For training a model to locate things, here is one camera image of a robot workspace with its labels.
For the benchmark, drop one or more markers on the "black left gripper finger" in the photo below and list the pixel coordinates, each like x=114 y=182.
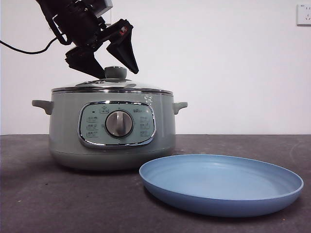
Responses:
x=83 y=61
x=124 y=48

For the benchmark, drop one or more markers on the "glass lid with green knob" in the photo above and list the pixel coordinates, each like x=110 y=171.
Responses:
x=115 y=72

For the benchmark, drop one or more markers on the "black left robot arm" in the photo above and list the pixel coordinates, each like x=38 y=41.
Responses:
x=77 y=24

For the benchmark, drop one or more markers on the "sage green electric steamer pot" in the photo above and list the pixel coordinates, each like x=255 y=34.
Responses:
x=68 y=136

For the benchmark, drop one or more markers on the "blue round plate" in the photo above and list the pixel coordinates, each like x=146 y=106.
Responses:
x=218 y=179

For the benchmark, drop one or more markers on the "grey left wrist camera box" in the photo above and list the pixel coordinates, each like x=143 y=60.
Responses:
x=104 y=7

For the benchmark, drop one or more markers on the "white wall socket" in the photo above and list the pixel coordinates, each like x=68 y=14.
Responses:
x=304 y=14

